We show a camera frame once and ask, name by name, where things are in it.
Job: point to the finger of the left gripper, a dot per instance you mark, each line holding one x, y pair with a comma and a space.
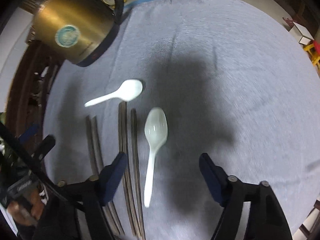
44, 147

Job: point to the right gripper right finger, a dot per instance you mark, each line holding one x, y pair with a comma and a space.
266, 218

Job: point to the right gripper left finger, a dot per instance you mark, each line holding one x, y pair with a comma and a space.
95, 193

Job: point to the white plastic spoon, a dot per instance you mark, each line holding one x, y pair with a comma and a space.
128, 90
156, 133

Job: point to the gold electric kettle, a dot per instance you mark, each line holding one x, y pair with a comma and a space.
79, 30

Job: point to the grey round table cloth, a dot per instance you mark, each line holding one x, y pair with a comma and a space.
232, 82

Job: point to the yellow red stool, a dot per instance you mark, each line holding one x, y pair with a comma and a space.
313, 51

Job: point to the white low stool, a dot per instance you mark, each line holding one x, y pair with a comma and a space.
301, 34

